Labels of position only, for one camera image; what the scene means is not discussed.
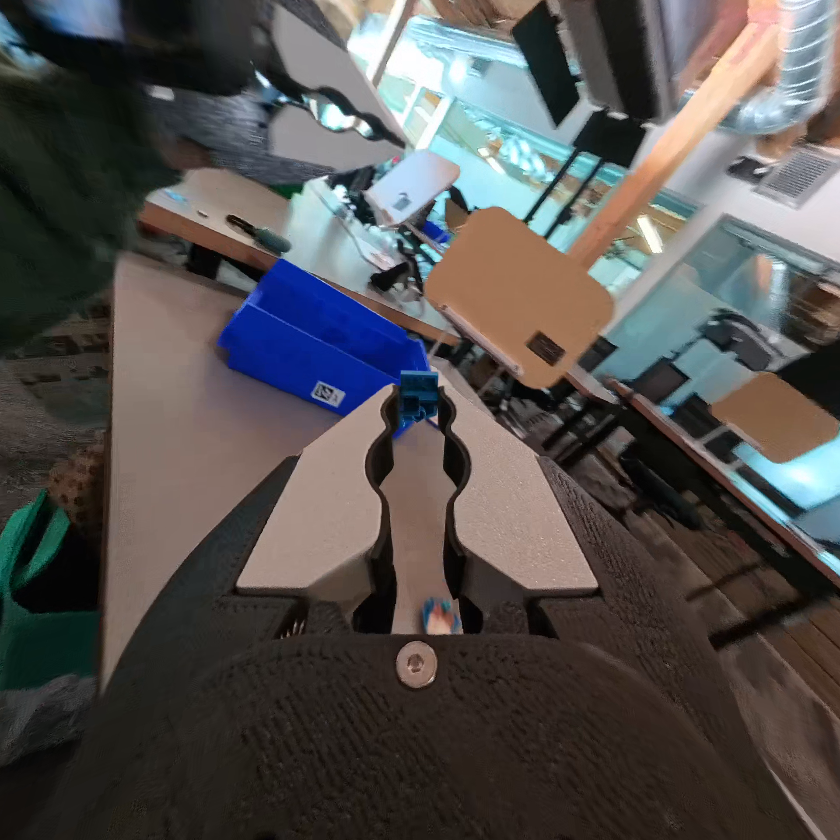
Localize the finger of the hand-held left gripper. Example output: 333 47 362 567
268 105 405 173
272 7 408 148

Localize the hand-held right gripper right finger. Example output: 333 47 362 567
438 387 599 599

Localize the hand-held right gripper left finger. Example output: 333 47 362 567
236 384 400 613

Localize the blue lego piece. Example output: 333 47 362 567
392 369 441 439

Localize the multicoloured lego assembly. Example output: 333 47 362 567
422 596 462 635

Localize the person's left hand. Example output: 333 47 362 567
147 85 329 191

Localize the wooden edged table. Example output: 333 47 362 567
136 167 463 345

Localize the blue plastic bin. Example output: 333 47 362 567
218 258 431 437

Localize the black monitor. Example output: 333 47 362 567
511 0 582 130

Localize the long background table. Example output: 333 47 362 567
604 375 840 586

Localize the green fabric bag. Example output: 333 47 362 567
0 489 99 691

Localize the wooden beam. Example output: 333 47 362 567
566 20 783 271

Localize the green handled screwdriver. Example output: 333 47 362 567
225 213 294 257

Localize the wall air vent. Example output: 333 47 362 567
753 144 840 210

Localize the silver ventilation duct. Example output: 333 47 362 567
679 0 840 137

